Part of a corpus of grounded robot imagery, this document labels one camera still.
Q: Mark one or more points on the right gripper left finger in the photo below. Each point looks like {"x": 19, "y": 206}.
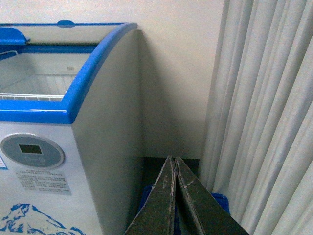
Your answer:
{"x": 157, "y": 215}

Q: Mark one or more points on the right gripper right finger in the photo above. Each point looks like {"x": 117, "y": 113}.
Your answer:
{"x": 200, "y": 212}

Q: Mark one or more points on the white pleated curtain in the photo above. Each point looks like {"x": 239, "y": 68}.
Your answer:
{"x": 258, "y": 149}

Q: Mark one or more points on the white chest freezer penguin print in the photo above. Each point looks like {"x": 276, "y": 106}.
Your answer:
{"x": 73, "y": 167}

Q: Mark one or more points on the blue-framed sliding glass lid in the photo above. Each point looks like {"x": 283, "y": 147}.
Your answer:
{"x": 64, "y": 32}

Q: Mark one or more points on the white wire freezer basket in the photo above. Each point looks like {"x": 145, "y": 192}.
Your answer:
{"x": 19, "y": 81}

